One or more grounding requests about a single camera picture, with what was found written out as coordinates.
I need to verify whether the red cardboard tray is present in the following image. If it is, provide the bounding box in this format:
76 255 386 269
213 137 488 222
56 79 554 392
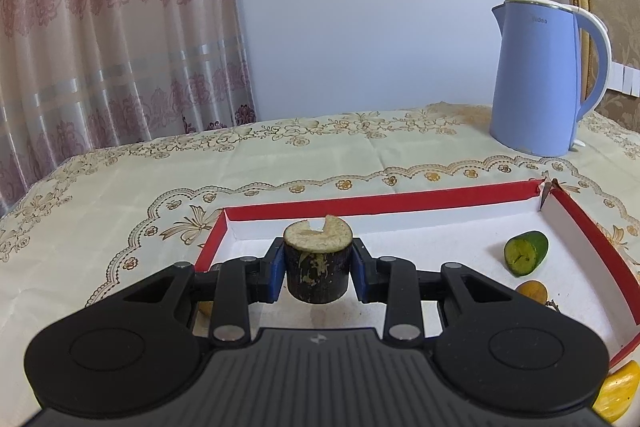
194 177 640 368

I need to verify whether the large yellow pepper piece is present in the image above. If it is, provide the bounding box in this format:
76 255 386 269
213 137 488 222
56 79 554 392
591 361 640 424

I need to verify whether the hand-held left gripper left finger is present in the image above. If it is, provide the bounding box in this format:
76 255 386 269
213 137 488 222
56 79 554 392
87 237 288 344

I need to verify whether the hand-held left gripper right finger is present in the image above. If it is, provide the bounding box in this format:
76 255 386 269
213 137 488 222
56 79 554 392
350 241 551 344

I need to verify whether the cream embroidered tablecloth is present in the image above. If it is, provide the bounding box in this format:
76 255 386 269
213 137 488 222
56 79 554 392
0 102 640 388

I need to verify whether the blue electric kettle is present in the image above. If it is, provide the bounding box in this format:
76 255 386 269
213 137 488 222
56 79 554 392
489 0 612 158

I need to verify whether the notched eggplant piece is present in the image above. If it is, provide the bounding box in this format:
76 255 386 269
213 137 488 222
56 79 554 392
283 215 354 305

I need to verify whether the cucumber end piece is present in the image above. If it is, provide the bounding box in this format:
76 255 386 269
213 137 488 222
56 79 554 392
503 230 550 278

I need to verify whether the white light switch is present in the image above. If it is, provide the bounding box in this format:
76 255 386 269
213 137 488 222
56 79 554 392
609 61 640 98

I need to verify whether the pink patterned curtain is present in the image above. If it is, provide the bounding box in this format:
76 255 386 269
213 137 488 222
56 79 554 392
0 0 258 218

